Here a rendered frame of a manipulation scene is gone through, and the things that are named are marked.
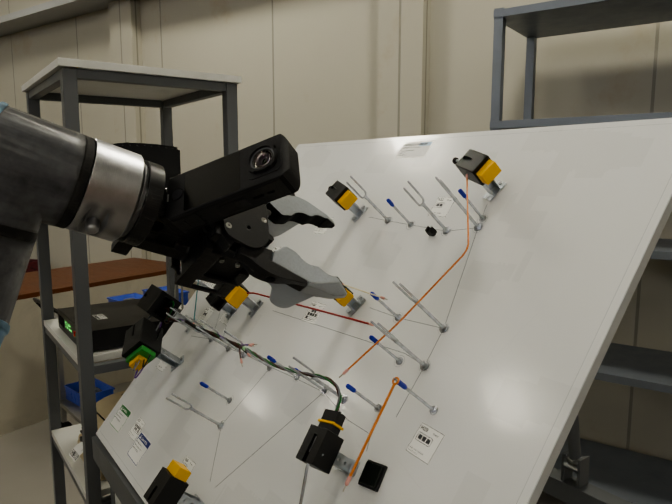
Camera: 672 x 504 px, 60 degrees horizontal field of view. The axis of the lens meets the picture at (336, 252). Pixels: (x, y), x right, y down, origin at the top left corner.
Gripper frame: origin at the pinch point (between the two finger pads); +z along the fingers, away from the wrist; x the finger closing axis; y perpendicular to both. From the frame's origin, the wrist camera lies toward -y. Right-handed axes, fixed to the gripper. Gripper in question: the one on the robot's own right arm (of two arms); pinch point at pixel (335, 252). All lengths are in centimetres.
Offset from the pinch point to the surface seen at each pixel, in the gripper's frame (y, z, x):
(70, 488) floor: 281, 61, -59
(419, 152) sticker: 21, 53, -60
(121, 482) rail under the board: 103, 19, -8
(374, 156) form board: 34, 52, -70
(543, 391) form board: 5.4, 39.4, 7.0
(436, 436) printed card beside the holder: 22.0, 35.0, 7.9
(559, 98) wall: 31, 209, -190
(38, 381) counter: 338, 52, -140
